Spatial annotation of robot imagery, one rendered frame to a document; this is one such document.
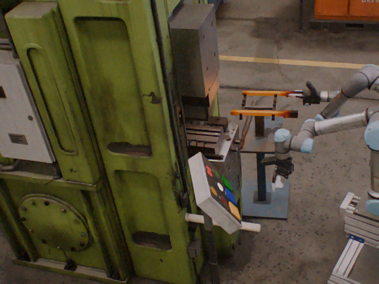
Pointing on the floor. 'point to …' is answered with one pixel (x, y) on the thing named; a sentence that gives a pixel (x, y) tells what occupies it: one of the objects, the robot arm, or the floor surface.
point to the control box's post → (211, 248)
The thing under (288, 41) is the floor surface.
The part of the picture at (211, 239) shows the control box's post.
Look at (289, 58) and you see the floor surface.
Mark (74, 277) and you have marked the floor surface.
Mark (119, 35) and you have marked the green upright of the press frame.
